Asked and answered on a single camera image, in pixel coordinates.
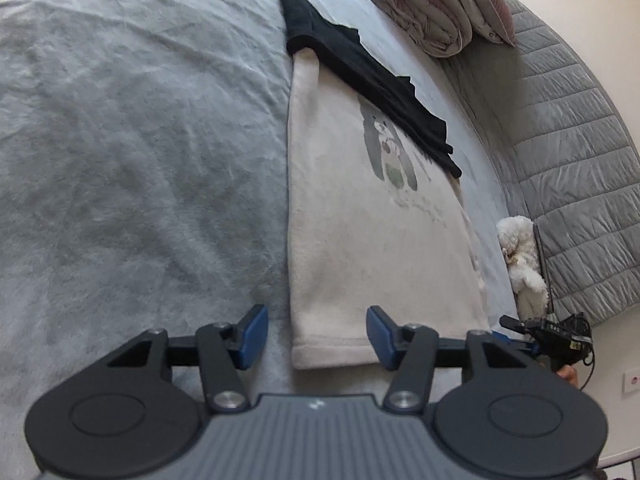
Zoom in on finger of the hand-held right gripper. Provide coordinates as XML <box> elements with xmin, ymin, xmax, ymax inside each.
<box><xmin>492</xmin><ymin>315</ymin><xmax>538</xmax><ymax>356</ymax></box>

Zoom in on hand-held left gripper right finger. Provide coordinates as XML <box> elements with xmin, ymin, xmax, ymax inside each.
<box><xmin>366</xmin><ymin>305</ymin><xmax>543</xmax><ymax>415</ymax></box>

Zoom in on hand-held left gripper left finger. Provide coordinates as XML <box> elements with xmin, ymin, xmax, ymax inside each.
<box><xmin>107</xmin><ymin>304</ymin><xmax>270</xmax><ymax>414</ymax></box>

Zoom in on cream and black sweater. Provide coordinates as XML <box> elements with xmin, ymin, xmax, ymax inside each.
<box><xmin>279</xmin><ymin>0</ymin><xmax>493</xmax><ymax>372</ymax></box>

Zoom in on white plush toy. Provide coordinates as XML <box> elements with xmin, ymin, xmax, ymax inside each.
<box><xmin>496</xmin><ymin>215</ymin><xmax>549</xmax><ymax>321</ymax></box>

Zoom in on grey quilted headboard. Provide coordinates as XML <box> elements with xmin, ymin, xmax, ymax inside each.
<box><xmin>440</xmin><ymin>0</ymin><xmax>640</xmax><ymax>326</ymax></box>

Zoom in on pink pillow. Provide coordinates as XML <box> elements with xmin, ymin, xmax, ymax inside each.
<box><xmin>462</xmin><ymin>0</ymin><xmax>517</xmax><ymax>48</ymax></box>

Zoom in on folded grey and pink duvet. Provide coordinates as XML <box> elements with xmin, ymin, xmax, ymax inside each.
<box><xmin>351</xmin><ymin>0</ymin><xmax>473</xmax><ymax>58</ymax></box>

